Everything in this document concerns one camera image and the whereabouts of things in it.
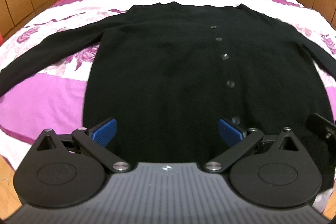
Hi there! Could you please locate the pink purple floral bedspread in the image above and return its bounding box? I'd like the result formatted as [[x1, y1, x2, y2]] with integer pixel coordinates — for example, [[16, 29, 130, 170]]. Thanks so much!
[[0, 0, 336, 214]]

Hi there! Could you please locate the black button cardigan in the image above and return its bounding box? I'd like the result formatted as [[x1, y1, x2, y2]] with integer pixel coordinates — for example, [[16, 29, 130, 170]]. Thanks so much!
[[1, 2, 335, 190]]

